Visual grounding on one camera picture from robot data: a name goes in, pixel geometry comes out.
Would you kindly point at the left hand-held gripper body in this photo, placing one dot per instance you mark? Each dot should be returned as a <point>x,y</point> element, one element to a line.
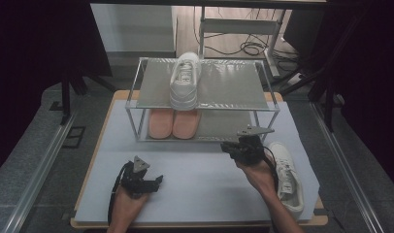
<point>133,181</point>

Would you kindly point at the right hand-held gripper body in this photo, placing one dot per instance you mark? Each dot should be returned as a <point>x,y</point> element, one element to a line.
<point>251,150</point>

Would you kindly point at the black metal stand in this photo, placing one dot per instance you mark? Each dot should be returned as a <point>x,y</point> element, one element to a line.
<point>329,106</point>
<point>66,97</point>

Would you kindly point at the person's right hand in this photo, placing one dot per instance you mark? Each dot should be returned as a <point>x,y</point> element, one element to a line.
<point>259,178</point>

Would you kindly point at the black curtain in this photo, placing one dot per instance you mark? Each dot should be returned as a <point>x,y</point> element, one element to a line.
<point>369,81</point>
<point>30,64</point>

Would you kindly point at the metal frame shoe rack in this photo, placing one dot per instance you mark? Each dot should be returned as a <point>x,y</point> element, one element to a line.
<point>230,84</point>

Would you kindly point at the white desk frame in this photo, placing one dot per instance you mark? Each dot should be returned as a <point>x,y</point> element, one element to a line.
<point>240,26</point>

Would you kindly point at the white sneaker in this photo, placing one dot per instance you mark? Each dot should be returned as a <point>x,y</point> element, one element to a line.
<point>290,181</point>
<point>184,84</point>

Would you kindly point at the person's left hand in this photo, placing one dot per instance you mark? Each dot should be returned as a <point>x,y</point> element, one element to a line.
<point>128,207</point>

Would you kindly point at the black floor bracket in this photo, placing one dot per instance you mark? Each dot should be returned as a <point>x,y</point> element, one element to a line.
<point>74,137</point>

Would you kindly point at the aluminium floor rail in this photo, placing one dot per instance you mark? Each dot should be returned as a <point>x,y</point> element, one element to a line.
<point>39,174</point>
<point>347,168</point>

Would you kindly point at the white board panel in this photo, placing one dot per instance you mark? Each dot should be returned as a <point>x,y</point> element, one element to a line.
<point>133,27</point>

